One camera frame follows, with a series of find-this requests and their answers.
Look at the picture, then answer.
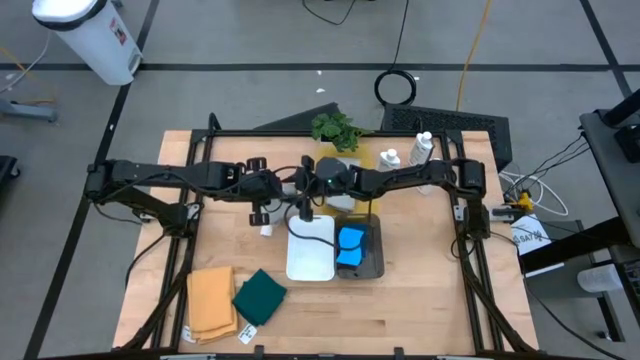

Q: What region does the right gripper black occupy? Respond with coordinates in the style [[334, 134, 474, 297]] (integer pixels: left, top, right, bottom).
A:
[[298, 154, 321, 223]]

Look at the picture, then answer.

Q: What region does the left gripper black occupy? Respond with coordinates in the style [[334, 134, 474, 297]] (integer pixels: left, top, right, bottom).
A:
[[238, 156, 284, 227]]

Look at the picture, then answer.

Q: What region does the blue sponge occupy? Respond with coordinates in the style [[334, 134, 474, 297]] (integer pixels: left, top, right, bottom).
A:
[[336, 224, 367, 268], [355, 222, 371, 262]]

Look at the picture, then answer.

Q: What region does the dark green towel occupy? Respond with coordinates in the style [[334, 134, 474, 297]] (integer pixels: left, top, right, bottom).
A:
[[231, 268, 289, 347]]

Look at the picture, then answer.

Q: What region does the orange towel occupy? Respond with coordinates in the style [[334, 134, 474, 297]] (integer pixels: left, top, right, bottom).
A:
[[180, 265, 240, 346]]

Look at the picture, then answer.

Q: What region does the green plant in white pot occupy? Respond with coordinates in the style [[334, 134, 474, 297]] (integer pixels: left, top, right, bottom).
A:
[[310, 111, 374, 154]]

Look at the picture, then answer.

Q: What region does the black flat panel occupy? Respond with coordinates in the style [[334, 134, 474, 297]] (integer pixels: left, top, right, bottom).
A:
[[253, 101, 341, 132]]

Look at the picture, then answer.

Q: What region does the yellow translucent plastic bin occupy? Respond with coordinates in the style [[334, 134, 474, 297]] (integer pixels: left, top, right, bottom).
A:
[[307, 140, 374, 217]]

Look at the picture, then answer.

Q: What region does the white plastic bin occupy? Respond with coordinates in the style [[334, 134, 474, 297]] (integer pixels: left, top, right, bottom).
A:
[[285, 213, 337, 282]]

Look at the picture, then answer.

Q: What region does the grey translucent plastic bin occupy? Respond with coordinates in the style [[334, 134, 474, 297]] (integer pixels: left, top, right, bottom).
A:
[[333, 212, 386, 280]]

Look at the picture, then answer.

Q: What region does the black perforated computer case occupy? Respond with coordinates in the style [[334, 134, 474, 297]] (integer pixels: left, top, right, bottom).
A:
[[380, 103, 514, 172]]

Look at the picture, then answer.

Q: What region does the white trash can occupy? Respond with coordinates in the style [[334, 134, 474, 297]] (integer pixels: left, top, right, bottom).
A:
[[31, 0, 144, 87]]

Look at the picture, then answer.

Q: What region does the white printed paper sheet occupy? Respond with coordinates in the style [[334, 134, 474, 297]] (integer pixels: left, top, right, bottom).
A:
[[509, 213, 552, 257]]

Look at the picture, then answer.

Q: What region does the grey metal stand leg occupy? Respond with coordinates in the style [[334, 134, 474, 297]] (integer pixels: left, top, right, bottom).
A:
[[0, 98, 59, 124]]

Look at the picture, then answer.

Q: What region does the translucent white cylinder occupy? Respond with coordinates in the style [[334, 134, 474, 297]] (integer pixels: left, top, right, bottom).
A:
[[577, 263, 624, 294]]

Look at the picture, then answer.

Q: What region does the black side desk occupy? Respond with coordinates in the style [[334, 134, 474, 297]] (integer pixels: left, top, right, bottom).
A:
[[578, 88, 640, 236]]

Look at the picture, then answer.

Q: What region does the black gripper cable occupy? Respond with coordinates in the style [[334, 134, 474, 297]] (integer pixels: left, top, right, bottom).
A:
[[283, 199, 337, 250]]

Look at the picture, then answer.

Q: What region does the black cable with coil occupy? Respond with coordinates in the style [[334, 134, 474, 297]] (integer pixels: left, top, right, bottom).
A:
[[373, 0, 418, 107]]

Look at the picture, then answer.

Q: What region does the yellow hanging cable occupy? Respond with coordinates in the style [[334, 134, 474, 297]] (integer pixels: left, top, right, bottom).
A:
[[453, 0, 495, 112]]

